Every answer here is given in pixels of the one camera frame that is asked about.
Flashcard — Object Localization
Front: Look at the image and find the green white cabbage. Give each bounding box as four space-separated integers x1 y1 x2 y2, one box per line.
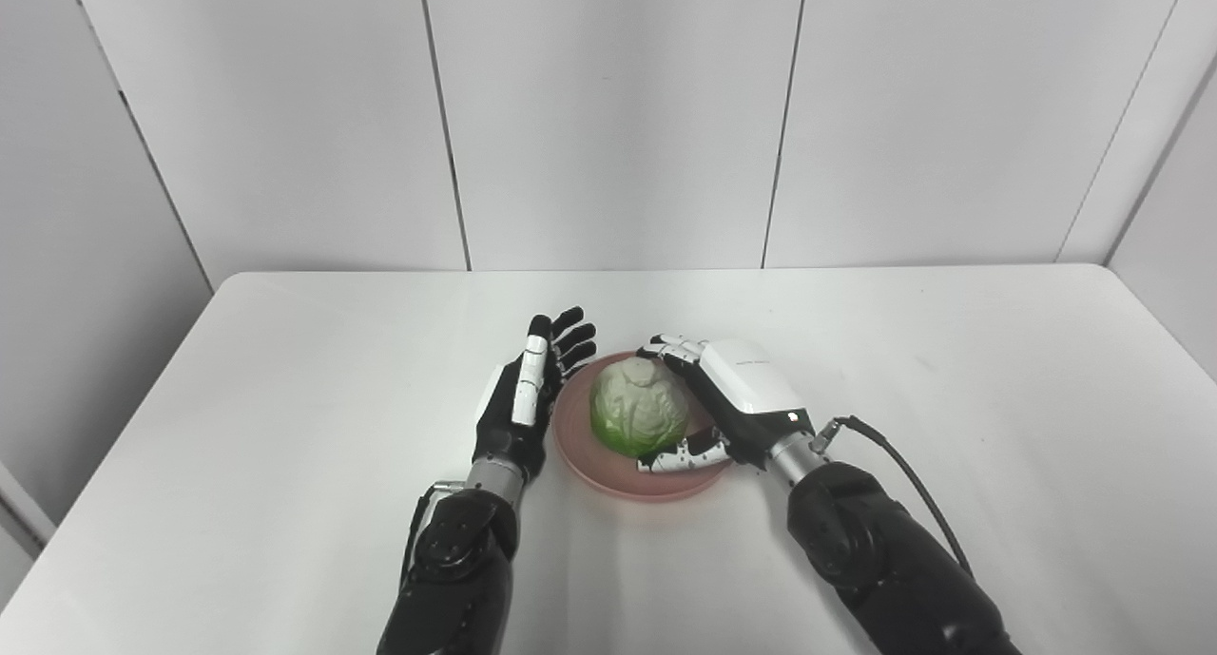
589 354 694 459

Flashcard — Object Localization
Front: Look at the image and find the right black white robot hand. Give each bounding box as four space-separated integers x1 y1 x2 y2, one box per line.
636 334 817 473

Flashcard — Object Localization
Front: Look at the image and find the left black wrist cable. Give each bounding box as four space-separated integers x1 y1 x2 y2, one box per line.
401 483 465 589

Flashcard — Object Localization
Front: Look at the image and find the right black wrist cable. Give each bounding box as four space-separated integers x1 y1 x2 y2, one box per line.
810 416 975 580

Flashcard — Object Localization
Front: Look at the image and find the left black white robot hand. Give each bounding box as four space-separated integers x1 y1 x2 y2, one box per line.
473 305 598 485

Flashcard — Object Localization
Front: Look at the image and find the pink plate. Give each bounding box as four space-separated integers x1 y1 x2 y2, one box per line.
552 351 733 501

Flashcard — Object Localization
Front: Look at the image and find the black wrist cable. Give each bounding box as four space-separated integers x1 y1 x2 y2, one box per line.
401 483 465 589
810 416 975 580

